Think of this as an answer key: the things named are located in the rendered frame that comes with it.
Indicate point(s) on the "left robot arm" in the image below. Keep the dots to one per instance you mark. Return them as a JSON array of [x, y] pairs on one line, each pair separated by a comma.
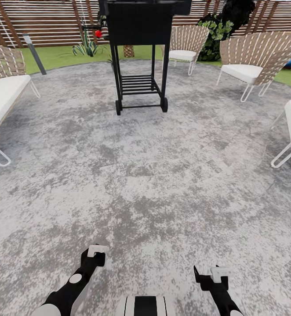
[[68, 299]]

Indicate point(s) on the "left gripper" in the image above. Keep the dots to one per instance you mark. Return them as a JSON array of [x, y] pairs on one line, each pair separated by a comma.
[[97, 260]]

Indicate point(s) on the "bush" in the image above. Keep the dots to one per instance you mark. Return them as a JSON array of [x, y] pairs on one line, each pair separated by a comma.
[[218, 31], [128, 50], [88, 47]]

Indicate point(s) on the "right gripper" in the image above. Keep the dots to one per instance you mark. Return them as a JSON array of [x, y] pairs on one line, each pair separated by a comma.
[[207, 284]]

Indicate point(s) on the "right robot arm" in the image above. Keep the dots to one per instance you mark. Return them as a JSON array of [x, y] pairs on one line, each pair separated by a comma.
[[217, 285]]

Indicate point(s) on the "robot trunk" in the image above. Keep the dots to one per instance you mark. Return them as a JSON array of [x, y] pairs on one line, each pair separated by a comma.
[[145, 306]]

